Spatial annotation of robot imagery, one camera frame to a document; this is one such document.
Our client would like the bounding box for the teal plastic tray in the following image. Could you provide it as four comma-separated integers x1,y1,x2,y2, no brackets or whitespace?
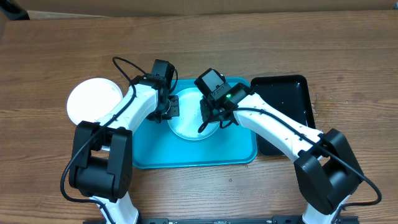
132,77,259,170

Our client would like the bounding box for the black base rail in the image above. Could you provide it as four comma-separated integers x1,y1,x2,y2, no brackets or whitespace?
83,214,360,224

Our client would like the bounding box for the white round plate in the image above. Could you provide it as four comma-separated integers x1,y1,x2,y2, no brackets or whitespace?
67,78,123,124

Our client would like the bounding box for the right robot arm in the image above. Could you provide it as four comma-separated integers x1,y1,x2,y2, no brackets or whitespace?
196,83,364,223

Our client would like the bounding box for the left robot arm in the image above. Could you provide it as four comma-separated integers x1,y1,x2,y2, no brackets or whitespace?
60,74,176,223

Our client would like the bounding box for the black plastic tray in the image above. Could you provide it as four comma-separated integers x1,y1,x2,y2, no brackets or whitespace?
250,74,320,157

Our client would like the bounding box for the light blue round plate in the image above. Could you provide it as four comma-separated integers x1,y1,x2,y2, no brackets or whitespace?
168,88,219,141

